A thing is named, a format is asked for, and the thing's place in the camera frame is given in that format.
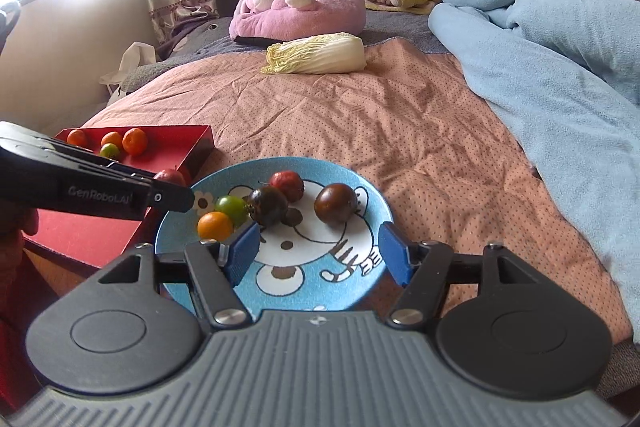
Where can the green tomato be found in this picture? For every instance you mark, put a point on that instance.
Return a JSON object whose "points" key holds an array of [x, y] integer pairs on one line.
{"points": [[110, 151], [233, 207]]}

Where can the napa cabbage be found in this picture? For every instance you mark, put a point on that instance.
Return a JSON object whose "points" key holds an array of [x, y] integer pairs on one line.
{"points": [[338, 53]]}

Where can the grey Totoro plush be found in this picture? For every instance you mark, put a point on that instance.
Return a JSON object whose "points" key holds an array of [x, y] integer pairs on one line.
{"points": [[205, 39]]}

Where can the small orange kumquat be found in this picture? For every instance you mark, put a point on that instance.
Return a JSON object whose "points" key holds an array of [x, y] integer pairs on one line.
{"points": [[112, 137], [214, 226]]}

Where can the red pear with stem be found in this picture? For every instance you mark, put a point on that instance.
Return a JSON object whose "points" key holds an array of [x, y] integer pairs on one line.
{"points": [[289, 183]]}

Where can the blue tiger cartoon plate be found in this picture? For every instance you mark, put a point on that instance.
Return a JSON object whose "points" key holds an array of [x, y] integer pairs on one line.
{"points": [[304, 266]]}

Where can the person's left hand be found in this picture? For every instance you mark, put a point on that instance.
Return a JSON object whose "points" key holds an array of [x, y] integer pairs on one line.
{"points": [[16, 222]]}

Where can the small red fruit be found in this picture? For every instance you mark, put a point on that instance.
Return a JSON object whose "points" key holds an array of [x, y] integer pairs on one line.
{"points": [[169, 177]]}

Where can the small orange kumquat back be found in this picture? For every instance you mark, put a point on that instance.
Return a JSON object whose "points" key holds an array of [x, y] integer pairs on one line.
{"points": [[112, 137]]}

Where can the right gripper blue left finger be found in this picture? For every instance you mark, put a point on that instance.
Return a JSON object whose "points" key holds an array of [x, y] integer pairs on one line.
{"points": [[237, 253]]}

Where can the green tomato front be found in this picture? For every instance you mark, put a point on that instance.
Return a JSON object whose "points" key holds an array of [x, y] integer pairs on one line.
{"points": [[233, 207]]}

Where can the light blue blanket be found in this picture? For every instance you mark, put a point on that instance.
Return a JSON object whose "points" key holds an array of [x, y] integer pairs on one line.
{"points": [[563, 77]]}

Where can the salmon dotted bedspread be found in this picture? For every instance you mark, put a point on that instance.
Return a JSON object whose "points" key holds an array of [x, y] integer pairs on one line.
{"points": [[409, 124]]}

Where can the small orange kumquat front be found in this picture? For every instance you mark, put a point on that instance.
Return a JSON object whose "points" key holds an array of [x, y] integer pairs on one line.
{"points": [[214, 226]]}

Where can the red shallow tray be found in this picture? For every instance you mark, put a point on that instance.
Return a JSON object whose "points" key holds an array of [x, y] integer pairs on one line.
{"points": [[115, 333]]}

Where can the grey blue bed sheet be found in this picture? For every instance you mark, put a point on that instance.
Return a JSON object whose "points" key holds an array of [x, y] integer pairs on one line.
{"points": [[383, 26]]}

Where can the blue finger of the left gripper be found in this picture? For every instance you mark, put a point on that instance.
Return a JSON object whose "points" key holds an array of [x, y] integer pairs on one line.
{"points": [[168, 196]]}

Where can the large orange tangerine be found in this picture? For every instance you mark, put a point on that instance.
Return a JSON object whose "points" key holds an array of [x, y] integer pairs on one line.
{"points": [[77, 137]]}

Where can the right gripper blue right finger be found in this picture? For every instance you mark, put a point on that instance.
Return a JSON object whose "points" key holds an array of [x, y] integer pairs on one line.
{"points": [[400, 255]]}

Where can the dark purple tomato large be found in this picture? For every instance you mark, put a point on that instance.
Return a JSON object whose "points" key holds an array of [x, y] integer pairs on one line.
{"points": [[267, 205]]}

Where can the dark purple tomato small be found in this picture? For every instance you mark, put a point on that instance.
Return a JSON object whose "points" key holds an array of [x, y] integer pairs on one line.
{"points": [[335, 204]]}

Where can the pink rabbit plush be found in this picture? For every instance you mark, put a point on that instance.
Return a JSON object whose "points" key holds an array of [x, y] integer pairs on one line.
{"points": [[286, 20]]}

